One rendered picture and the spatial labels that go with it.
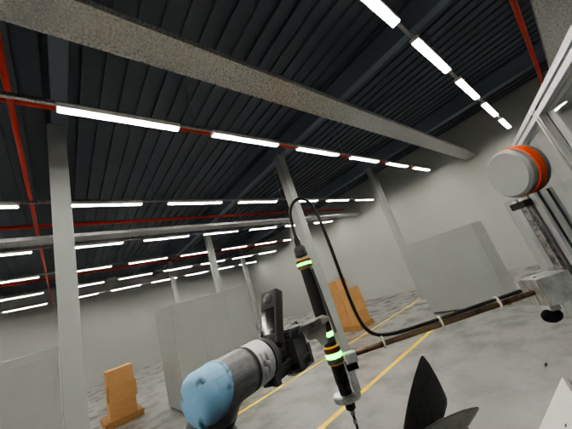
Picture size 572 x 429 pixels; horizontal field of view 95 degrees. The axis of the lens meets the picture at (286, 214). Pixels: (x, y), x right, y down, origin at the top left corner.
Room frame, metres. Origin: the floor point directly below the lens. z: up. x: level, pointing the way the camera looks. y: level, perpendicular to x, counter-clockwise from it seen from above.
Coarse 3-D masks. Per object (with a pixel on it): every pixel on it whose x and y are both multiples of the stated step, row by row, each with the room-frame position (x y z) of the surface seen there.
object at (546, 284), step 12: (540, 276) 0.80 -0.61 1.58; (552, 276) 0.77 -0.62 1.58; (564, 276) 0.77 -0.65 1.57; (528, 288) 0.81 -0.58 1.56; (540, 288) 0.78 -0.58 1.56; (552, 288) 0.77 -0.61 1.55; (564, 288) 0.77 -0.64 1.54; (528, 300) 0.84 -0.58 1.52; (540, 300) 0.80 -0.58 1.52; (552, 300) 0.77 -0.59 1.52; (564, 300) 0.77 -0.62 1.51
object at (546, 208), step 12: (540, 192) 0.77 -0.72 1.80; (552, 192) 0.77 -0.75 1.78; (540, 204) 0.77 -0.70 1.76; (552, 204) 0.77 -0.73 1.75; (540, 216) 0.79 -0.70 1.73; (552, 216) 0.78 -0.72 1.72; (564, 216) 0.78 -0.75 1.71; (528, 228) 0.85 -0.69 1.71; (552, 228) 0.78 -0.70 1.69; (564, 228) 0.77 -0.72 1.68; (552, 240) 0.80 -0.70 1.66; (564, 240) 0.77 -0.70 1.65; (564, 252) 0.78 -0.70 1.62; (552, 264) 0.83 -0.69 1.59
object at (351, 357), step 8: (352, 352) 0.76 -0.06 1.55; (352, 360) 0.76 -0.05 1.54; (352, 368) 0.75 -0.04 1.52; (352, 376) 0.76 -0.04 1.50; (352, 384) 0.76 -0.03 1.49; (336, 392) 0.79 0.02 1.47; (352, 392) 0.76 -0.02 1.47; (360, 392) 0.76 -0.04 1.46; (336, 400) 0.75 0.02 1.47; (344, 400) 0.74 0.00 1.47; (352, 400) 0.74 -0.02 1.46
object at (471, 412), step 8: (472, 408) 0.66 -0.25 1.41; (448, 416) 0.63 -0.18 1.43; (456, 416) 0.65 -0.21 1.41; (464, 416) 0.67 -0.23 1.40; (472, 416) 0.68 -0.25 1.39; (432, 424) 0.62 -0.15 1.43; (440, 424) 0.64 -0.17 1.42; (448, 424) 0.66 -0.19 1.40; (456, 424) 0.67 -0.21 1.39; (464, 424) 0.69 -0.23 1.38
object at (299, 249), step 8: (296, 240) 0.76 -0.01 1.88; (296, 248) 0.76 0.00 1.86; (304, 248) 0.76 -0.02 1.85; (296, 256) 0.76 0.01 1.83; (336, 368) 0.75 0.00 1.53; (344, 368) 0.76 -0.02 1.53; (336, 376) 0.76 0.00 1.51; (344, 376) 0.75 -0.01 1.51; (336, 384) 0.76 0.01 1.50; (344, 384) 0.75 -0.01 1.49; (344, 392) 0.76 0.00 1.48; (352, 408) 0.76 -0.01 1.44
